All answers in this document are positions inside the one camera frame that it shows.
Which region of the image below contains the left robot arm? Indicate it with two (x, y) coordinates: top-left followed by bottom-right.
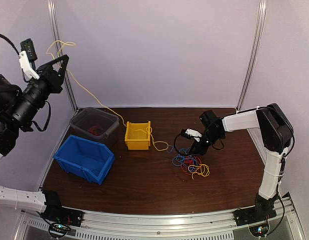
(0, 55), (69, 222)

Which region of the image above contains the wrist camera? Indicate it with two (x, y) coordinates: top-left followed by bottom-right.
(18, 38), (40, 83)
(180, 128), (202, 143)

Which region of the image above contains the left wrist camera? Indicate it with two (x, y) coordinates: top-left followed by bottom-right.
(18, 38), (40, 83)

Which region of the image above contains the clear grey plastic tub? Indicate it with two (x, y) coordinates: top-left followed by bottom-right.
(69, 107), (120, 149)

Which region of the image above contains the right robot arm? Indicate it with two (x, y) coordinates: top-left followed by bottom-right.
(185, 103), (295, 221)

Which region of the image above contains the left corner aluminium post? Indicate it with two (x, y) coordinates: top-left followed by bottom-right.
(46, 0), (78, 112)

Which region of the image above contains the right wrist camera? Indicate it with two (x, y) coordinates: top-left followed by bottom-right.
(180, 128), (202, 143)

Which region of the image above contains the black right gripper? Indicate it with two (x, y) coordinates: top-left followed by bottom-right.
(190, 130), (223, 156)

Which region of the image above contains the right corner aluminium post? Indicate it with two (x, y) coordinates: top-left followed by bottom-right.
(236, 0), (267, 111)

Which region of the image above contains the blue plastic bin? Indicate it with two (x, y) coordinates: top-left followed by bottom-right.
(53, 135), (115, 185)

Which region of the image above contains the corner aluminium post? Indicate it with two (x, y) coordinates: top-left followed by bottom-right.
(46, 0), (78, 112)
(236, 0), (267, 111)

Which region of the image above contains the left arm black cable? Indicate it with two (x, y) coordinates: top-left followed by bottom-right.
(0, 32), (52, 132)

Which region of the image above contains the front aluminium rail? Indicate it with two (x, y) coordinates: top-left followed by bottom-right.
(19, 197), (303, 240)

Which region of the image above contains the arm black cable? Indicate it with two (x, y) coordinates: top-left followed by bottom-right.
(0, 32), (52, 132)
(172, 132), (225, 156)

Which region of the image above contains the long red cable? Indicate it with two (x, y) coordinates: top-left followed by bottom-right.
(87, 125), (105, 136)

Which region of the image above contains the yellow plastic bin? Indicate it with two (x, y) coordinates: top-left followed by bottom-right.
(124, 121), (151, 151)

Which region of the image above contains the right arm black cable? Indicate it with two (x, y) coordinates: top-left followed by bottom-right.
(172, 132), (225, 156)

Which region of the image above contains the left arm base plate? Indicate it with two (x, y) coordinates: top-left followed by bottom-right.
(40, 206), (84, 227)

